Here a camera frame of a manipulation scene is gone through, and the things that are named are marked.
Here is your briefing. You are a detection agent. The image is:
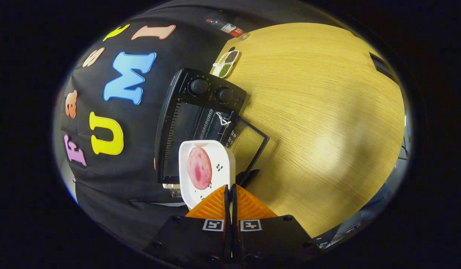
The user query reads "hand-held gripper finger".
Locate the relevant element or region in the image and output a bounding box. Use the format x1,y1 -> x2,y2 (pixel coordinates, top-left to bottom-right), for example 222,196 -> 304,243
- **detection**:
231,184 -> 320,268
142,184 -> 234,268

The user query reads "white rectangular plate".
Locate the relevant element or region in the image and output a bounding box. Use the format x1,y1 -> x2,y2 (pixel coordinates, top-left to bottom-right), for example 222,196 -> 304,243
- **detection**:
178,140 -> 236,210

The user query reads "pink ham slice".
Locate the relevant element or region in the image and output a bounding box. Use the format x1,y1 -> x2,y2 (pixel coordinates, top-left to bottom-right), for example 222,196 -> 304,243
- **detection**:
187,147 -> 213,190

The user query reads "black toaster oven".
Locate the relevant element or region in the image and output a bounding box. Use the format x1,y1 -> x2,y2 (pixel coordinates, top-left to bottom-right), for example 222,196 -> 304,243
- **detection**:
154,68 -> 270,187

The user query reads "white divided bean dish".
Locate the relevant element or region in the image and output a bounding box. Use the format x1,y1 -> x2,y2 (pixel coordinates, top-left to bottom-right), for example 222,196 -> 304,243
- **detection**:
212,50 -> 240,79

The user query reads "red label water bottle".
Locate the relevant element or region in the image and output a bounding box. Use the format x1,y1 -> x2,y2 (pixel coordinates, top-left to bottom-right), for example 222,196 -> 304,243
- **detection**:
206,19 -> 250,41

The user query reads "dark flat panel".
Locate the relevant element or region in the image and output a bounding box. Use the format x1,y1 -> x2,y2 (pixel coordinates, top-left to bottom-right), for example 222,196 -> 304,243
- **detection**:
369,52 -> 401,86

